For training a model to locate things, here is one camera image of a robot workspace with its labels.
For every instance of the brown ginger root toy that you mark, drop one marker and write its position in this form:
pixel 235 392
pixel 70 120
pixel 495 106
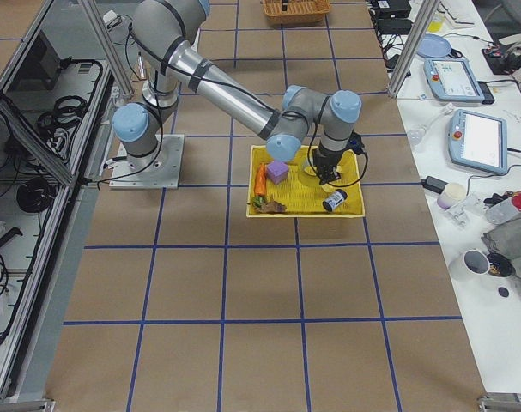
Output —
pixel 272 207

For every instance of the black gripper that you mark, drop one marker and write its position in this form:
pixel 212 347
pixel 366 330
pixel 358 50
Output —
pixel 325 160

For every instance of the small labelled can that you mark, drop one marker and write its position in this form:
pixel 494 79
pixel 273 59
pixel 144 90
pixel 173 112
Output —
pixel 334 200

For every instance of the brown wicker basket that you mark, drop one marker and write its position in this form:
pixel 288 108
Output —
pixel 295 12

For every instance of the purple foam cube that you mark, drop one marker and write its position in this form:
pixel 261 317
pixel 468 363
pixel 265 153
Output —
pixel 277 172

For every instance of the aluminium frame post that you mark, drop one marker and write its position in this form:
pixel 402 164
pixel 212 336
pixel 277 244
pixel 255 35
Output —
pixel 423 18

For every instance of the teach pendant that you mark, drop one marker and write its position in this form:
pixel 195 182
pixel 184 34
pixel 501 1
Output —
pixel 452 80
pixel 478 141

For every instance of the far teach pendant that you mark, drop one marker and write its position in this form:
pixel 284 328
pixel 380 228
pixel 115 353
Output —
pixel 452 80

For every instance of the blue plate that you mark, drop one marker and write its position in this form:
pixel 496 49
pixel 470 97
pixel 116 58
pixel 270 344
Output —
pixel 433 46

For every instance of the black power adapter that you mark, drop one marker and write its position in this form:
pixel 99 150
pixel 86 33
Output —
pixel 433 184

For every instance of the yellow tape roll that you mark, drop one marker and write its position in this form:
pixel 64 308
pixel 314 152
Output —
pixel 309 176

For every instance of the yellow woven tray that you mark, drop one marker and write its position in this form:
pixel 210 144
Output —
pixel 301 200

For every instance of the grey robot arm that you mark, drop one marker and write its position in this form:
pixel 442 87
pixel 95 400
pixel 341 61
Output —
pixel 164 32

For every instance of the near teach pendant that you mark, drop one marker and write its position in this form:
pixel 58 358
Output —
pixel 478 141

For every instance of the orange toy carrot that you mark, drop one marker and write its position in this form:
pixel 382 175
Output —
pixel 260 186

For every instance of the white mug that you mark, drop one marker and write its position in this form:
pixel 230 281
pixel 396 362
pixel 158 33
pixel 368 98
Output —
pixel 469 265

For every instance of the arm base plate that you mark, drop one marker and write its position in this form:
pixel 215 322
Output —
pixel 161 169

